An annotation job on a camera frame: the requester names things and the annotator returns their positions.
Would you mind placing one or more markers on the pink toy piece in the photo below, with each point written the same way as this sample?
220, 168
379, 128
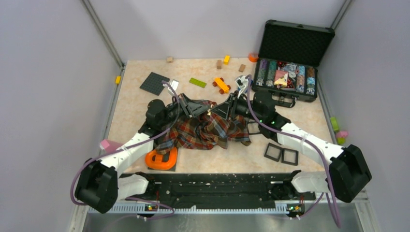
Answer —
341, 134

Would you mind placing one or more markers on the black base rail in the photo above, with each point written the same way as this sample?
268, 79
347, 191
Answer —
222, 191

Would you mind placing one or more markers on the orange tape dispenser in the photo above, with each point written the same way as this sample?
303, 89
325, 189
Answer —
166, 162

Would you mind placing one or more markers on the small yellow block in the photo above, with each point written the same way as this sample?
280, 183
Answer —
118, 80

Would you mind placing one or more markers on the yellow lego brick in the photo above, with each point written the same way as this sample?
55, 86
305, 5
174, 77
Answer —
226, 60

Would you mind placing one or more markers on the brown wooden block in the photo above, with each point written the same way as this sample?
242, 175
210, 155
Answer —
242, 68
219, 64

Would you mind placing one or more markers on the pink box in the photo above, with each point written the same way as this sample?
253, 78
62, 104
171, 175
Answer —
109, 146

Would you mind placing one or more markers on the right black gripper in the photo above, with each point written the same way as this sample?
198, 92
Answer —
226, 110

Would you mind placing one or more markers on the black poker chip case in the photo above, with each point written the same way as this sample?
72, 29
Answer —
289, 56

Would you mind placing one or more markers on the black square frame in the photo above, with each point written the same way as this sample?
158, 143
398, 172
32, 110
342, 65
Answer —
253, 128
273, 152
290, 157

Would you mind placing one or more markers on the yellow lego car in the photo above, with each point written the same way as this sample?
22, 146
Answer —
223, 87

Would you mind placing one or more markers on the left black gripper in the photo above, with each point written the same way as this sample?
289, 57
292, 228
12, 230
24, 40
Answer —
191, 108

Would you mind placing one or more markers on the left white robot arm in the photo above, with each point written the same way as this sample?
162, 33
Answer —
98, 183

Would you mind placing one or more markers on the plaid flannel shirt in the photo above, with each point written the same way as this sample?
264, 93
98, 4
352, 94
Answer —
204, 132

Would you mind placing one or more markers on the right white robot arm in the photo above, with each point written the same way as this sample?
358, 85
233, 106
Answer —
346, 172

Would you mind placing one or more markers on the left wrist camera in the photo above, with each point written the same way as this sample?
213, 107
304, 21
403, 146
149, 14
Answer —
174, 84

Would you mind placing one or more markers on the green flat lego brick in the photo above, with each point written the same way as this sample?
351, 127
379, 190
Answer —
197, 82

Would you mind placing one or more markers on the dark grey lego baseplate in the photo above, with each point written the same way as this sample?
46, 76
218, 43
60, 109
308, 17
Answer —
153, 83

